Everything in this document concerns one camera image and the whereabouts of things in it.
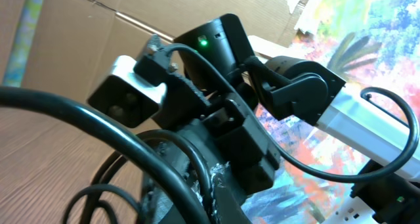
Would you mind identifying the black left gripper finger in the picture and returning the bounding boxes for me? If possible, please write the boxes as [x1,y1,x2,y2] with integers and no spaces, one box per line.
[210,163,251,224]

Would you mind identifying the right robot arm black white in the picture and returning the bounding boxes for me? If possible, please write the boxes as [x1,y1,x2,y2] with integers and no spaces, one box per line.
[135,14,419,223]

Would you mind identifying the colourful cloth at wall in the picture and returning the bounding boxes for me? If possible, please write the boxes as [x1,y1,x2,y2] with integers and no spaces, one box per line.
[251,0,419,223]

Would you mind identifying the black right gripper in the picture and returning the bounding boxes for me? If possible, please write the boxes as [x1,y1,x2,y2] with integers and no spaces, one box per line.
[140,92,282,224]

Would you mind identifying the black USB cable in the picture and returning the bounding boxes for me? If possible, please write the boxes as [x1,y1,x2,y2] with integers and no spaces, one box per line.
[0,85,214,224]

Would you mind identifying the white tape strips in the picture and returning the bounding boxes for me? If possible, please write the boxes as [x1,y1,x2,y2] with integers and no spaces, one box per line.
[248,0,322,59]

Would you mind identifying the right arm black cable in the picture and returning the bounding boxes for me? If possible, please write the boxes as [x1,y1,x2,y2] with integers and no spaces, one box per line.
[165,42,420,185]

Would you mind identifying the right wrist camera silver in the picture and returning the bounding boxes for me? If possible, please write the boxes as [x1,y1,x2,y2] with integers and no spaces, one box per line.
[87,34,204,129]

